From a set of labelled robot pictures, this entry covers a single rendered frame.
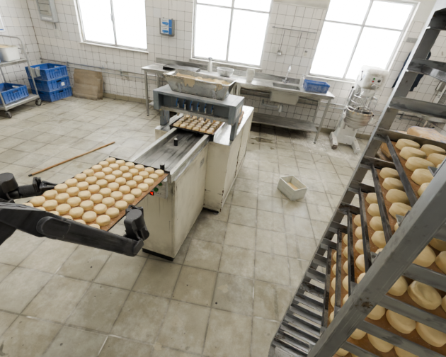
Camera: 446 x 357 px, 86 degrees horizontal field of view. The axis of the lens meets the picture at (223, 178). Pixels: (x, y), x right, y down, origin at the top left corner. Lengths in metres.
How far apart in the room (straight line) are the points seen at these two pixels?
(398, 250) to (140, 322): 1.70
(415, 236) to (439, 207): 0.05
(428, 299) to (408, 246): 0.20
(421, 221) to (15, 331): 2.10
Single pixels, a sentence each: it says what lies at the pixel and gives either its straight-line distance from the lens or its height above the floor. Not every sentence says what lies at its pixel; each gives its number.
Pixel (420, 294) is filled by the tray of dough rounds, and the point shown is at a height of 1.33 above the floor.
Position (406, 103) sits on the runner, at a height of 1.59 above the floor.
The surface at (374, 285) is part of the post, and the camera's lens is 0.50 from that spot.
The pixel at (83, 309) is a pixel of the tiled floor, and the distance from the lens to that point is 2.06.
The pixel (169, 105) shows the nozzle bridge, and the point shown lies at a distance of 2.26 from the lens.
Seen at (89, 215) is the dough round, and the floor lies 1.01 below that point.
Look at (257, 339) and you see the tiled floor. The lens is 1.92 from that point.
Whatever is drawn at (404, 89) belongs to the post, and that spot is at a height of 1.62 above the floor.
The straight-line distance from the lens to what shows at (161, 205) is 1.72.
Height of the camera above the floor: 1.71
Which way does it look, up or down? 33 degrees down
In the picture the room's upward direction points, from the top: 8 degrees clockwise
